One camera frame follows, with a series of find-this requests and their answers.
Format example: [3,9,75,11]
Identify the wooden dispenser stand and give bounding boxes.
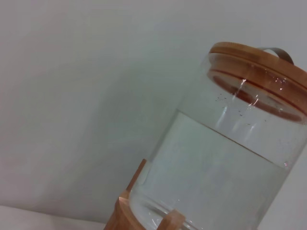
[103,158,187,230]

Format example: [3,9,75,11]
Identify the round wooden jar lid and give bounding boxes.
[207,42,307,124]

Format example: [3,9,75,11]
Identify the grey metal lid handle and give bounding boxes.
[258,46,295,65]

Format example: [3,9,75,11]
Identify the clear glass water dispenser jar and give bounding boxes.
[129,51,307,230]

